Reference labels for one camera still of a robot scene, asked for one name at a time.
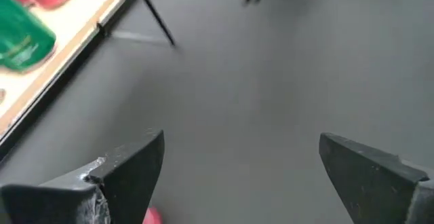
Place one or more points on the wooden shelf board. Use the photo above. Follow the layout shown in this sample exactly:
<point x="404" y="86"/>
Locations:
<point x="68" y="23"/>

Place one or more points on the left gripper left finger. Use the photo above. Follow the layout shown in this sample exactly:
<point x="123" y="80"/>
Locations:
<point x="68" y="203"/>

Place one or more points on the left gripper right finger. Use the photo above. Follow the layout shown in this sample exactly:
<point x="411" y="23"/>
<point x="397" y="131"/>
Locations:
<point x="379" y="197"/>

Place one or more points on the green Sprite can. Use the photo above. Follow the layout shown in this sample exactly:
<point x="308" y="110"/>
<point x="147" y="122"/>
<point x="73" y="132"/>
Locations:
<point x="23" y="37"/>

